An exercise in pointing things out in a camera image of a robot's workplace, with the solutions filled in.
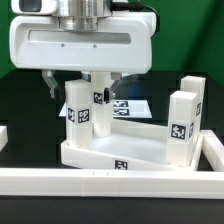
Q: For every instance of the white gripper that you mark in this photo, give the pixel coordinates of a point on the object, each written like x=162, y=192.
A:
x=122, y=43

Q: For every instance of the white desk top tray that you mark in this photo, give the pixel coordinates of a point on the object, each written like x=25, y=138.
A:
x=135, y=146

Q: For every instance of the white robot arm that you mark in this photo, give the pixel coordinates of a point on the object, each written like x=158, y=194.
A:
x=79, y=15

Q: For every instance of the tag sheet on table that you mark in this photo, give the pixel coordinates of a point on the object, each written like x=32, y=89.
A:
x=130, y=109

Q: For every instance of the white left fence piece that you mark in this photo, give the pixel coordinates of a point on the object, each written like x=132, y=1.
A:
x=3, y=137

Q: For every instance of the white front fence bar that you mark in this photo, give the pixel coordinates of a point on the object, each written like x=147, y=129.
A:
x=111, y=183

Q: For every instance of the white fence bar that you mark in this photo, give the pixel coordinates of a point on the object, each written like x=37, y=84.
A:
x=213, y=150
x=111, y=183

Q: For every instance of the white right fence bar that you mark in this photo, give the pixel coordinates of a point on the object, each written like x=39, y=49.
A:
x=213, y=150

